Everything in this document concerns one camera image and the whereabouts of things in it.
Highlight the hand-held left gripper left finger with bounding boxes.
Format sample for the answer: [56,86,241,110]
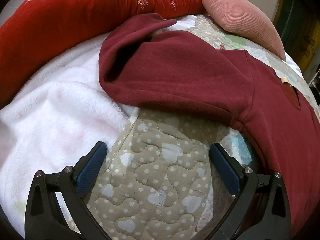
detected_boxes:
[24,141,110,240]

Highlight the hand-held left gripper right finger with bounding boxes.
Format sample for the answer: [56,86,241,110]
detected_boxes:
[209,142,292,240]

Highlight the maroon sweater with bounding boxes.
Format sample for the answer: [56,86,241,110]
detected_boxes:
[99,13,320,239]

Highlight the beige heart quilted bedspread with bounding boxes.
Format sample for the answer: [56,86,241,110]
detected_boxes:
[85,14,320,233]

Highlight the white fleece blanket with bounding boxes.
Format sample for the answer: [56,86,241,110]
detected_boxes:
[0,15,198,233]

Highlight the green and yellow door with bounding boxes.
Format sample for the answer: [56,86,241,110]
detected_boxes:
[274,0,320,80]

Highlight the pink corduroy pillow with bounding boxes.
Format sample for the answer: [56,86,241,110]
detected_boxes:
[191,0,287,62]

